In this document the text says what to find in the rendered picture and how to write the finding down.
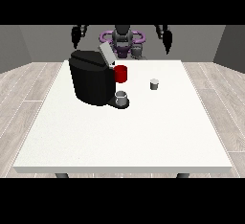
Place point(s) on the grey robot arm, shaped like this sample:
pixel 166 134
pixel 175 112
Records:
pixel 158 28
pixel 84 28

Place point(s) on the red pod holder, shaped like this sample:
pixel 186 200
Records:
pixel 121 73

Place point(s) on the small grey coffee pod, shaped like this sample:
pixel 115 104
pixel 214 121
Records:
pixel 154 84

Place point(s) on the black coffee machine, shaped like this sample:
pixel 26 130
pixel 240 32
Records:
pixel 92 79

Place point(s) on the pale grey machine lid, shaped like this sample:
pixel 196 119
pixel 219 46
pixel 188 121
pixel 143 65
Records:
pixel 107 54

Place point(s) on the small grey cup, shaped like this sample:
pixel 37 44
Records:
pixel 121 98

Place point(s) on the grey robot trunk purple rings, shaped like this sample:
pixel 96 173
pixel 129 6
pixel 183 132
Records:
pixel 122 41

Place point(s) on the dark table leg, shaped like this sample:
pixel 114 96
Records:
pixel 182 175
pixel 62 175

